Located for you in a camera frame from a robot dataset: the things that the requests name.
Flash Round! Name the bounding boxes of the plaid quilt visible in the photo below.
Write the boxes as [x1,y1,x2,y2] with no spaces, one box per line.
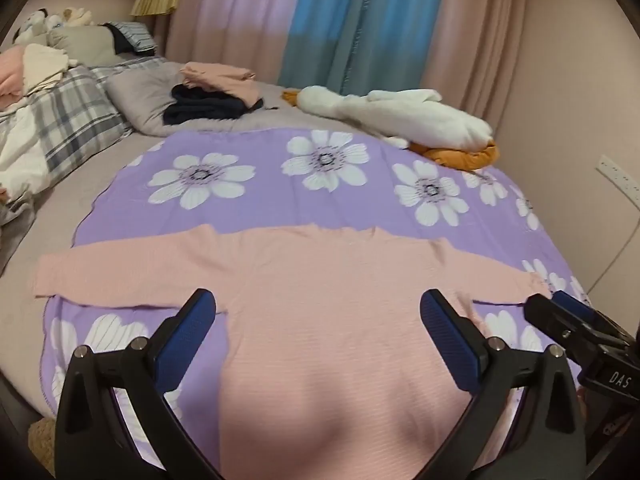
[0,56,168,228]

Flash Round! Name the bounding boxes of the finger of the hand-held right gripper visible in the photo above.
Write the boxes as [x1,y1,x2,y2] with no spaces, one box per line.
[523,293,608,367]
[550,290,640,348]

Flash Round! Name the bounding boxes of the pink knit sweater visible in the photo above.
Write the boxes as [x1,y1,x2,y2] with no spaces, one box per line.
[32,224,556,480]

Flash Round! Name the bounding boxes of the mustard orange cloth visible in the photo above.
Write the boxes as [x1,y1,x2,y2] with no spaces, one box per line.
[410,139,501,174]

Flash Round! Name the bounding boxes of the beige stuffed toy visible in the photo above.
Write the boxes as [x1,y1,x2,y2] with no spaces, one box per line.
[60,7,95,29]

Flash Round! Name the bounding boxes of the white fluffy blanket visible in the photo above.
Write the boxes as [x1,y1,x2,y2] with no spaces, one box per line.
[281,86,494,151]

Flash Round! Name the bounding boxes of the folded dark navy clothes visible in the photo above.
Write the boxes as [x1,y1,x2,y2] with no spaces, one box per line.
[162,84,265,127]

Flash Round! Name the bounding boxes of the salmon pink cloth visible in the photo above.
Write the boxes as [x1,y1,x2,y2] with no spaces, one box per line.
[0,44,29,107]

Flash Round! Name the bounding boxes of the white and black stuffed toy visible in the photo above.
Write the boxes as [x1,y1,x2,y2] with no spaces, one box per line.
[14,8,64,44]

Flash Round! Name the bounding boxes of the blue curtain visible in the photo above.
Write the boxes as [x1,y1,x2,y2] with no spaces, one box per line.
[277,0,451,97]

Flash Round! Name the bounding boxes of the white wall socket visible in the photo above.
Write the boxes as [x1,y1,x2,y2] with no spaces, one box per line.
[597,155,640,194]

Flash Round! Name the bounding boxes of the brown fuzzy rug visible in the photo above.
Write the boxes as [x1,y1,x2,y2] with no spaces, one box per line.
[27,417,57,479]

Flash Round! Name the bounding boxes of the folded pink clothes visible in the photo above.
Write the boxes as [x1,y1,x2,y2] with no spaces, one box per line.
[180,61,262,109]

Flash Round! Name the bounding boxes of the striped pillow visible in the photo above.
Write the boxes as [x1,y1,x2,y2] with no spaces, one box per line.
[102,21,159,57]

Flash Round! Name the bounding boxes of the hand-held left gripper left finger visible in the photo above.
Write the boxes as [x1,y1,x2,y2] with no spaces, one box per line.
[54,287,222,480]

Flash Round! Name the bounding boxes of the cream cloth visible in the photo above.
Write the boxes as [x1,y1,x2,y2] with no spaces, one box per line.
[22,42,72,94]

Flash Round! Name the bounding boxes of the grey pillow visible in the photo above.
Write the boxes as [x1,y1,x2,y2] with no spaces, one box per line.
[106,62,281,137]

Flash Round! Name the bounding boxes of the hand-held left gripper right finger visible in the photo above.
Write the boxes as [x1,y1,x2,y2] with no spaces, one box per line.
[420,288,589,480]

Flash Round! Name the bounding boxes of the purple floral blanket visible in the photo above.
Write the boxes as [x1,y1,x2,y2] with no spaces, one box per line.
[40,129,595,463]

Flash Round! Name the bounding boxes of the beige pillow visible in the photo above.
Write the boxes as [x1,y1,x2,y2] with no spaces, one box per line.
[47,25,122,67]

